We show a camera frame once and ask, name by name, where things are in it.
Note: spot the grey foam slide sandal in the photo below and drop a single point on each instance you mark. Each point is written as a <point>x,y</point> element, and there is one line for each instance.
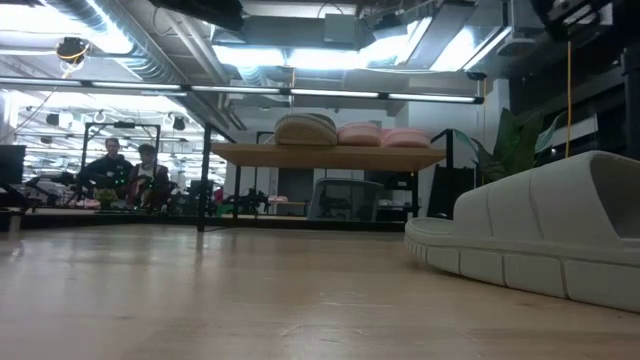
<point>525,235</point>
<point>305,131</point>

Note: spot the black cabinet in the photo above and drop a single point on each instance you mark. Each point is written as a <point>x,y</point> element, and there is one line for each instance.
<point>452,192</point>

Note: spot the black frame with camera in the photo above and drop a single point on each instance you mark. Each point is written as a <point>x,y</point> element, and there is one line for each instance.
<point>262,133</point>

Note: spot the LED light bar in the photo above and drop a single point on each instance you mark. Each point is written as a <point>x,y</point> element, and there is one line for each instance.
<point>325,93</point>

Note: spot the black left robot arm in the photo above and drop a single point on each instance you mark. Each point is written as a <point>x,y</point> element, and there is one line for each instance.
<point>200,10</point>

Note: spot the small green potted plant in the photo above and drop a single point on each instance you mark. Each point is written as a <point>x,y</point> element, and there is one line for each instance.
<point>106,197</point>

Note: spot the black upright post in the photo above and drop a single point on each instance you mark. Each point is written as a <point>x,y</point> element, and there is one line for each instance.
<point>631,100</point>

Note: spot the black aluminium rig frame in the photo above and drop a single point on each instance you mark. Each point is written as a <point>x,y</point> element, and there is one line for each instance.
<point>300,225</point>

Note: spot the black monitor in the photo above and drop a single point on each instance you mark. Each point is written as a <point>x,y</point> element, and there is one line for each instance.
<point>12,165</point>

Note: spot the wooden shelf with black frame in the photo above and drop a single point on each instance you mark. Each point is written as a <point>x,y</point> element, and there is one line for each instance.
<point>310,156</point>

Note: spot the grey office chair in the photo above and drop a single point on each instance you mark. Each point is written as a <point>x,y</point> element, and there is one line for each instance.
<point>345,200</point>

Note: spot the person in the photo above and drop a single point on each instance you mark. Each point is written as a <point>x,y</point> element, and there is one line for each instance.
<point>147,180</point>
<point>107,170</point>

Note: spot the green plant in white pot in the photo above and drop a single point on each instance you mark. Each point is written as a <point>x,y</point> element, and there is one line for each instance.
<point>515,145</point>

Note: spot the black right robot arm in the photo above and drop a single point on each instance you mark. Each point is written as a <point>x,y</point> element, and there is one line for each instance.
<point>575,17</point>

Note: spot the pink foam slide sandal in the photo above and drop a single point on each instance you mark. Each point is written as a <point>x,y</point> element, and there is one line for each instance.
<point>407,138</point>
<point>360,135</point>

